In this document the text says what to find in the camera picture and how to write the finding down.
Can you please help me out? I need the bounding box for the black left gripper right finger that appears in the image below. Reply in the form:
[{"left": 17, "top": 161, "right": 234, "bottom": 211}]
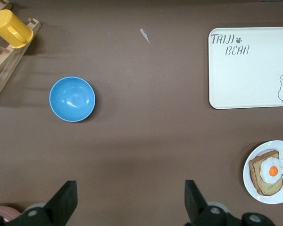
[{"left": 183, "top": 179, "right": 276, "bottom": 226}]

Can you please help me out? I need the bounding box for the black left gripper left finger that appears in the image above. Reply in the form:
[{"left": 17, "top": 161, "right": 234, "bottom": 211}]
[{"left": 0, "top": 180, "right": 78, "bottom": 226}]

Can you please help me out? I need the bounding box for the bread slice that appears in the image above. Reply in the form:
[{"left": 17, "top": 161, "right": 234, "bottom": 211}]
[{"left": 248, "top": 150, "right": 283, "bottom": 196}]

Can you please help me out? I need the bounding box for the toy fried egg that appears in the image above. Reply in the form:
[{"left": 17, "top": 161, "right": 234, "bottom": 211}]
[{"left": 259, "top": 157, "right": 283, "bottom": 184}]

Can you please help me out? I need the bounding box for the pink ribbed bowl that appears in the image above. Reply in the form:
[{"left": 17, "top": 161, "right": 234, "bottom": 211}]
[{"left": 0, "top": 205, "right": 22, "bottom": 223}]

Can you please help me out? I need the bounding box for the blue bowl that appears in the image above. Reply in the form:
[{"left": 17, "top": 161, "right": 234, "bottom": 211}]
[{"left": 49, "top": 76, "right": 96, "bottom": 123}]

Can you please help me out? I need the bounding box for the cream tray with bear print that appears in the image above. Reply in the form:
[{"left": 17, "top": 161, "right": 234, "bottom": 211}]
[{"left": 208, "top": 26, "right": 283, "bottom": 110}]

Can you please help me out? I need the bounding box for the wooden mug rack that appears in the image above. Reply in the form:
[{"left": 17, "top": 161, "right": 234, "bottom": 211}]
[{"left": 0, "top": 0, "right": 42, "bottom": 106}]

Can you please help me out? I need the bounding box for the yellow mug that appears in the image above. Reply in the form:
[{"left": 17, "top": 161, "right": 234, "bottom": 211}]
[{"left": 0, "top": 9, "right": 34, "bottom": 49}]

